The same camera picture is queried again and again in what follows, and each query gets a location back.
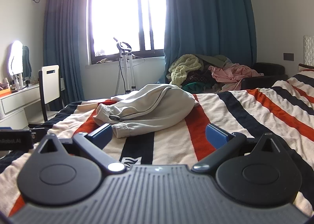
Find garment steamer stand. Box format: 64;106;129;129
113;37;138;94

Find window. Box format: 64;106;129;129
86;0;167;65

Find padded headboard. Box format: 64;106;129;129
303;35;314;66

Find pile of mixed clothes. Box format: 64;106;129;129
169;62;288;92

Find olive cloth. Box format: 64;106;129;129
196;54;232;67

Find yellow-green knit blanket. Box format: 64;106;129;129
168;54;202;85

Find striped blanket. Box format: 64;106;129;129
0;70;314;217

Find white black chair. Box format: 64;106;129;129
38;65;65;122

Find white dressing table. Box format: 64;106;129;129
0;83;42;129

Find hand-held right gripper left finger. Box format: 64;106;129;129
37;124;127;173

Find white sweatpants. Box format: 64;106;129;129
96;84;200;139

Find green cloth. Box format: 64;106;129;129
183;83;209;93

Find pink cloth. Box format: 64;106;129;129
211;63;264;92

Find lit vanity mirror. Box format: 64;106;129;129
8;40;24;76

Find teal curtain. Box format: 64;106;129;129
43;0;92;106
163;0;257;84

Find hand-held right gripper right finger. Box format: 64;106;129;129
193;124;287;172

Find group of cosmetic bottles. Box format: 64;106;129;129
0;73;37;92

